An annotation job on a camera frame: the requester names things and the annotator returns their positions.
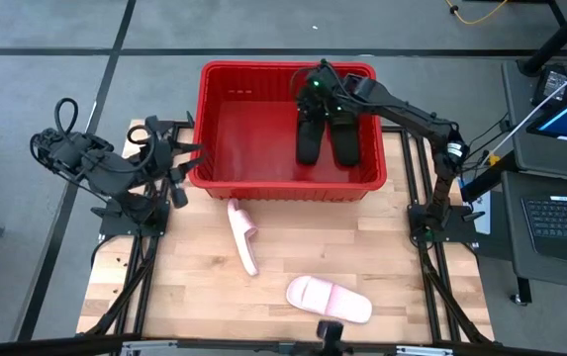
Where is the grey equipment cart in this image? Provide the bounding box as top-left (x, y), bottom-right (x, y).
top-left (500, 57), bottom-right (567, 298)

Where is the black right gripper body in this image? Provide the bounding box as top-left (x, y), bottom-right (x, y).
top-left (290, 58), bottom-right (363, 128)

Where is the silver metal bracket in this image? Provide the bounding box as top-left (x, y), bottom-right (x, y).
top-left (395, 344), bottom-right (455, 356)
top-left (119, 339), bottom-right (180, 356)

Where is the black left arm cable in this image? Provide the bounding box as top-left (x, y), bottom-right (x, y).
top-left (53, 97), bottom-right (80, 137)

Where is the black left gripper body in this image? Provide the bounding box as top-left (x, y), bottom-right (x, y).
top-left (142, 115), bottom-right (190, 210)

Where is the black monitor support bar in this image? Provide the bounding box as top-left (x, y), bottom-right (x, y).
top-left (460, 150), bottom-right (518, 204)

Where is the black crossbar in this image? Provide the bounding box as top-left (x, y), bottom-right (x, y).
top-left (0, 331), bottom-right (567, 356)

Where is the white label card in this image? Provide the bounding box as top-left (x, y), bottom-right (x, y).
top-left (471, 190), bottom-right (493, 236)

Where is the black power adapter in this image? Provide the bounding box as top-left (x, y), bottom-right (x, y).
top-left (531, 62), bottom-right (567, 108)

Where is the black stand leg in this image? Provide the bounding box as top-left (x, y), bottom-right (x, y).
top-left (517, 0), bottom-right (567, 78)

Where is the red plastic bin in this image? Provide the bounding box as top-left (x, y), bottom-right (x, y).
top-left (187, 59), bottom-right (388, 203)

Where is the black cable bundle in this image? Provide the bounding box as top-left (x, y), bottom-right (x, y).
top-left (454, 112), bottom-right (515, 175)

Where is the black laptop keyboard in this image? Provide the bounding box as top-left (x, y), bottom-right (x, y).
top-left (520, 194), bottom-right (567, 268)

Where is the black cart caster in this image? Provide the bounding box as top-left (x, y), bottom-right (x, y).
top-left (509, 276), bottom-right (534, 308)

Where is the black slide sandal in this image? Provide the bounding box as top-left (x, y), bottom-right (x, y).
top-left (295, 111), bottom-right (328, 167)
top-left (330, 112), bottom-right (362, 168)

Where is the pink slide sandal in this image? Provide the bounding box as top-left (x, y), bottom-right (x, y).
top-left (285, 275), bottom-right (374, 325)
top-left (227, 198), bottom-right (260, 277)

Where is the small black blurry object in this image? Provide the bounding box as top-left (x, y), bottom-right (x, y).
top-left (316, 318), bottom-right (345, 356)

